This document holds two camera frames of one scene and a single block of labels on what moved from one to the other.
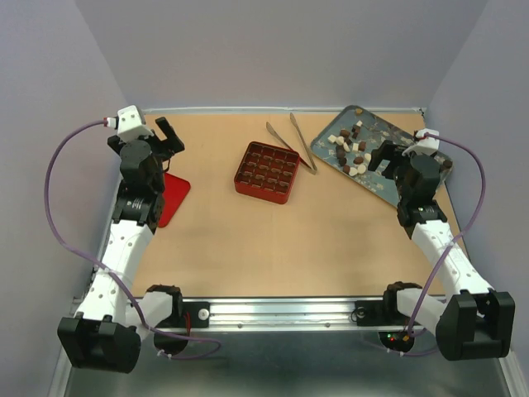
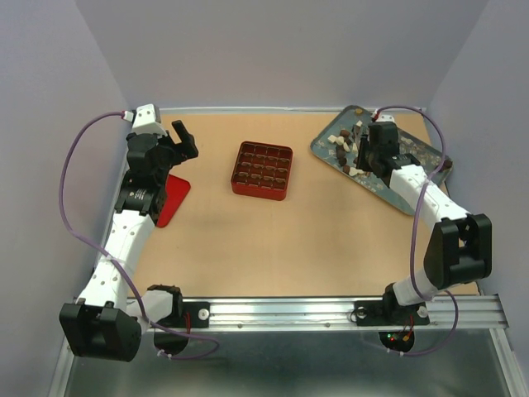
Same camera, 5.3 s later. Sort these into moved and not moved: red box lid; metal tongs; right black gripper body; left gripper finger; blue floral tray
Moved: left gripper finger; metal tongs; right black gripper body
Not moved: red box lid; blue floral tray
